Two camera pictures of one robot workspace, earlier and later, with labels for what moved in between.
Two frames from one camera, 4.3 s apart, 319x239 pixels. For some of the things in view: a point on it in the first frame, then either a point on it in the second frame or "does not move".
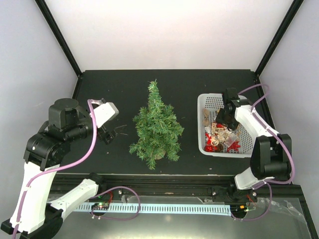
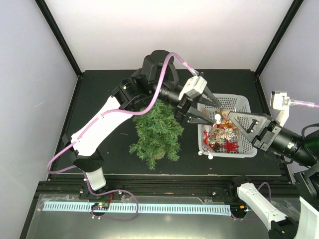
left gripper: [109, 137] -> [184, 108]
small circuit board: [100, 205] does not move
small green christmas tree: [158, 130] does not move
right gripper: [232, 126] -> [260, 122]
